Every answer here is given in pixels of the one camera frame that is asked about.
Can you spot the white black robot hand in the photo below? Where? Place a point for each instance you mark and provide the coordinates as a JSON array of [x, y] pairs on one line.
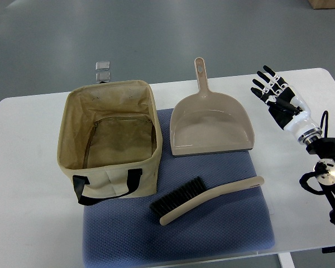
[[286, 106]]

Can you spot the beige hand broom black bristles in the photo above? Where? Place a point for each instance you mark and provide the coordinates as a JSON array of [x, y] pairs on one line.
[[194, 193]]

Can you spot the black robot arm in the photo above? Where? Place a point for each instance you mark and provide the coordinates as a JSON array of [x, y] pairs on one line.
[[321, 181]]

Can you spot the beige plastic dustpan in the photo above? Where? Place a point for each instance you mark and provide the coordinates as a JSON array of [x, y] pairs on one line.
[[209, 122]]

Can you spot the cardboard box corner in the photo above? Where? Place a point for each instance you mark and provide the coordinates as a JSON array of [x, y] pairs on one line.
[[322, 4]]

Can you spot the black table control panel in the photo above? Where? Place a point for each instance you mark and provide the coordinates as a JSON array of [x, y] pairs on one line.
[[330, 249]]

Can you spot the upper metal floor plate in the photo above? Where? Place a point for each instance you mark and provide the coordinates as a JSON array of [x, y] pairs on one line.
[[102, 65]]

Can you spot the blue mesh cushion mat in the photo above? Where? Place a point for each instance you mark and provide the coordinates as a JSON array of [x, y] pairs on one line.
[[126, 233]]

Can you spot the yellow canvas bag black handle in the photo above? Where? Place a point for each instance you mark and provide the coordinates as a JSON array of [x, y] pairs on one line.
[[110, 141]]

